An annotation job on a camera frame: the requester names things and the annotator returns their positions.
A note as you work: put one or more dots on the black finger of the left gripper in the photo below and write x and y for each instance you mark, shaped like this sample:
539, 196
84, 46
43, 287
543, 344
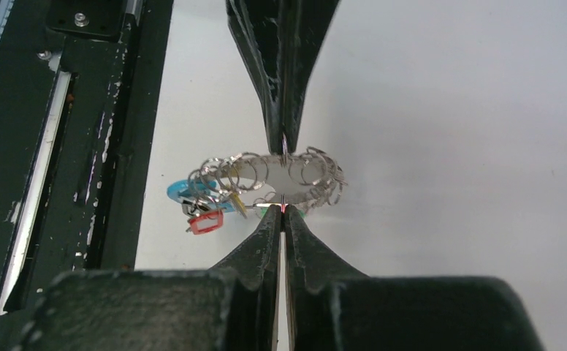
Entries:
255, 29
304, 26

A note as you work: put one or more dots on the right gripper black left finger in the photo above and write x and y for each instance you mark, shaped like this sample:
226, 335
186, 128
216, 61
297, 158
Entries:
230, 306

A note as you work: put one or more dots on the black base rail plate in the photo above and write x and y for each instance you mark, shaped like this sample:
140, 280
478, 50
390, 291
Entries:
79, 89

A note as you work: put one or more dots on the large keyring with key tags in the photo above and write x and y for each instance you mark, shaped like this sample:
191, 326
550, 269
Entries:
249, 183

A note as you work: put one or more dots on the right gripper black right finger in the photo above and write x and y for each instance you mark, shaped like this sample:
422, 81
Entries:
334, 306

